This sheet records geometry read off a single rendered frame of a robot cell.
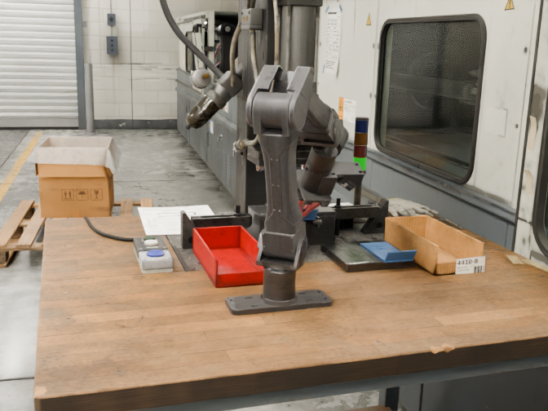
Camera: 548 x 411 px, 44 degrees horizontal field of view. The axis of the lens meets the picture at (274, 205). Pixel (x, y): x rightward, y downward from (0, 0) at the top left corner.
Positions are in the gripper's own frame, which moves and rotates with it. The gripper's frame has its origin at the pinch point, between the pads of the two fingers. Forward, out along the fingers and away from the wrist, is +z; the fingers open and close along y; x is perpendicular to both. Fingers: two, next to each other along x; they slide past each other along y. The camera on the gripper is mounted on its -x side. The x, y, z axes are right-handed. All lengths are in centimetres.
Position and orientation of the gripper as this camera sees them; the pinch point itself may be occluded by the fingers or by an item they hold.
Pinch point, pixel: (302, 213)
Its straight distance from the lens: 157.1
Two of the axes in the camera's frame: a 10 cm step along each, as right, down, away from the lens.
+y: -2.4, -7.0, 6.7
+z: -2.2, 7.1, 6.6
